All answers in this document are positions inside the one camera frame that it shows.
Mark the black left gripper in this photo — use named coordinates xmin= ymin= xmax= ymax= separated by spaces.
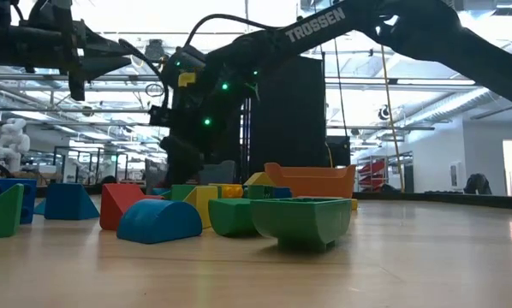
xmin=24 ymin=0 xmax=133 ymax=102

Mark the orange plastic bin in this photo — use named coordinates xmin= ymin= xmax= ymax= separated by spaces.
xmin=264 ymin=162 xmax=357 ymax=200

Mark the green rounded block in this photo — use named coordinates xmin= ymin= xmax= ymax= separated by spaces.
xmin=207 ymin=198 xmax=259 ymax=238

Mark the blue large studded brick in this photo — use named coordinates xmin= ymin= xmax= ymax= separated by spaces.
xmin=0 ymin=178 xmax=38 ymax=225

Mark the white wall box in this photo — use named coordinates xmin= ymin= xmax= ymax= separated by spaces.
xmin=449 ymin=161 xmax=463 ymax=189

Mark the green plastic bowl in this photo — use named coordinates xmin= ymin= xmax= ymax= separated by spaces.
xmin=250 ymin=197 xmax=354 ymax=252

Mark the black hanging cable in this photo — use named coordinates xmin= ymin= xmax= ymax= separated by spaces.
xmin=332 ymin=38 xmax=349 ymax=138

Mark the black metal frame rack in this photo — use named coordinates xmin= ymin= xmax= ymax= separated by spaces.
xmin=52 ymin=145 xmax=129 ymax=186

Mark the small yellow triangular block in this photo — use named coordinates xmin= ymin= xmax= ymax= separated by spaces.
xmin=243 ymin=171 xmax=277 ymax=187

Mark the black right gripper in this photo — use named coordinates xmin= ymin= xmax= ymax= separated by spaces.
xmin=159 ymin=127 xmax=223 ymax=186

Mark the yellow hanging cable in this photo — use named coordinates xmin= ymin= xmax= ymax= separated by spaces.
xmin=379 ymin=44 xmax=406 ymax=193

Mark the red triangular block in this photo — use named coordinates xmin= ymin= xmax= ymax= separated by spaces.
xmin=99 ymin=182 xmax=148 ymax=231

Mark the blue triangular block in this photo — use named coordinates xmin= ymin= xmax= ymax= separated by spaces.
xmin=44 ymin=182 xmax=100 ymax=221

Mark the yellow cable tag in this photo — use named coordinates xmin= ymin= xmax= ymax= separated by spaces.
xmin=177 ymin=71 xmax=196 ymax=88

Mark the red shelf rack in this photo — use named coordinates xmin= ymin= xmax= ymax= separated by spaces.
xmin=356 ymin=157 xmax=388 ymax=193

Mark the green square block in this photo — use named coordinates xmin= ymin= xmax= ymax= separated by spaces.
xmin=170 ymin=184 xmax=197 ymax=202

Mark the black office chair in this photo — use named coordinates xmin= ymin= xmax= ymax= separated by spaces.
xmin=463 ymin=173 xmax=493 ymax=196

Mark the blue half-cylinder block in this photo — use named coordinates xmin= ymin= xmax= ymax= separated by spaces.
xmin=116 ymin=198 xmax=204 ymax=246

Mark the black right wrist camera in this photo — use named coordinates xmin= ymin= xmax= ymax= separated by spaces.
xmin=148 ymin=104 xmax=174 ymax=127

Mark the black aluminium table frame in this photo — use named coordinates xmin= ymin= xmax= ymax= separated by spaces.
xmin=0 ymin=183 xmax=512 ymax=211

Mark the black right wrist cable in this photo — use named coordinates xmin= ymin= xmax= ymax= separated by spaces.
xmin=117 ymin=38 xmax=170 ymax=108
xmin=182 ymin=12 xmax=283 ymax=48

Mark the black cable coil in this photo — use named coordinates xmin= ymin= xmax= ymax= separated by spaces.
xmin=144 ymin=82 xmax=165 ymax=98

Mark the large yellow triangular block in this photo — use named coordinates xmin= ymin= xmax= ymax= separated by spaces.
xmin=183 ymin=186 xmax=219 ymax=229

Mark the black box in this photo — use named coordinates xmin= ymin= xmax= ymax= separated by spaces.
xmin=325 ymin=135 xmax=352 ymax=168

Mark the black folding screen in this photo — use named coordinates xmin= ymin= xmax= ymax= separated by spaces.
xmin=169 ymin=55 xmax=326 ymax=186

